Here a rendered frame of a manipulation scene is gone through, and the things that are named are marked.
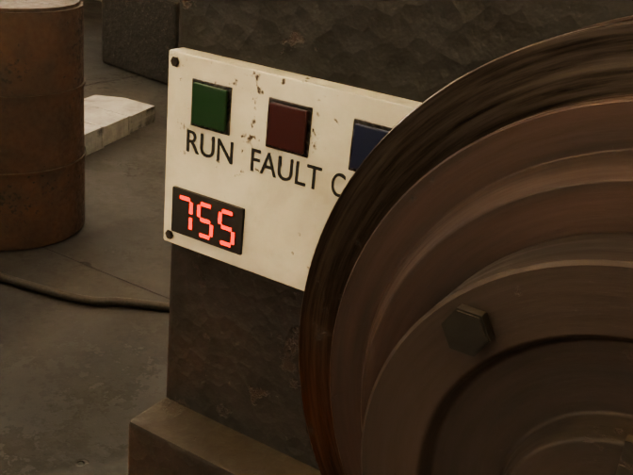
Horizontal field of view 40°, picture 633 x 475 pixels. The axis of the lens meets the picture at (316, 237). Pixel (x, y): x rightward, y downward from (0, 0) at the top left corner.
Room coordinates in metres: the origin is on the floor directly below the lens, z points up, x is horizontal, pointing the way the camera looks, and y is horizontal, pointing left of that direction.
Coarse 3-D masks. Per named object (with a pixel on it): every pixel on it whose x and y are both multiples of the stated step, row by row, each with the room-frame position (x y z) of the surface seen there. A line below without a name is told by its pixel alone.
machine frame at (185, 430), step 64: (192, 0) 0.77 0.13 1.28; (256, 0) 0.73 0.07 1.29; (320, 0) 0.70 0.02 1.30; (384, 0) 0.67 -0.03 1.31; (448, 0) 0.65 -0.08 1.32; (512, 0) 0.63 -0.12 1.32; (576, 0) 0.60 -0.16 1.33; (320, 64) 0.70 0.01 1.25; (384, 64) 0.67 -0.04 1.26; (448, 64) 0.64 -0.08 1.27; (192, 256) 0.76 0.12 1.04; (192, 320) 0.76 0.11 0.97; (256, 320) 0.72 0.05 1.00; (192, 384) 0.76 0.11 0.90; (256, 384) 0.72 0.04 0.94; (128, 448) 0.73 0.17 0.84; (192, 448) 0.69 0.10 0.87; (256, 448) 0.70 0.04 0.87
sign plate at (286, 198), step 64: (192, 64) 0.74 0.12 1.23; (256, 64) 0.73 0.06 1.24; (192, 128) 0.74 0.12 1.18; (256, 128) 0.70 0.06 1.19; (320, 128) 0.67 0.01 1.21; (384, 128) 0.64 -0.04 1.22; (192, 192) 0.73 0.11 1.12; (256, 192) 0.70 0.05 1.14; (320, 192) 0.67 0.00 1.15; (256, 256) 0.70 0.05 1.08
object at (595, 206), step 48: (624, 96) 0.43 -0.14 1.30; (480, 144) 0.45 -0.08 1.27; (528, 144) 0.44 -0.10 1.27; (576, 144) 0.43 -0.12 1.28; (624, 144) 0.41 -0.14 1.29; (432, 192) 0.46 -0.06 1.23; (480, 192) 0.45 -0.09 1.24; (528, 192) 0.42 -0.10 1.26; (576, 192) 0.40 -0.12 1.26; (624, 192) 0.39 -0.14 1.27; (384, 240) 0.47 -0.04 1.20; (432, 240) 0.44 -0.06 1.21; (480, 240) 0.42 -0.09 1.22; (528, 240) 0.41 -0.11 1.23; (384, 288) 0.47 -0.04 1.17; (432, 288) 0.44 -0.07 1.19; (336, 336) 0.49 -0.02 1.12; (384, 336) 0.45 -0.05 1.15; (336, 384) 0.48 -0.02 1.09; (336, 432) 0.48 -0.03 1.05
